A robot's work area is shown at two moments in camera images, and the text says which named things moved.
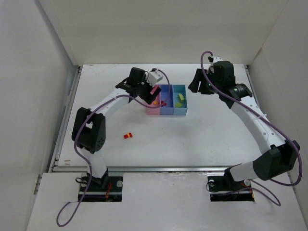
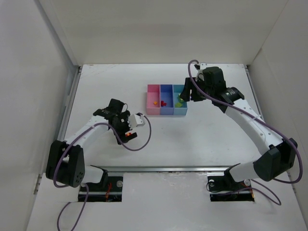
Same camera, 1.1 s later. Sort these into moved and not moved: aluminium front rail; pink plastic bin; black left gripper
Moved: black left gripper
Not moved: pink plastic bin; aluminium front rail
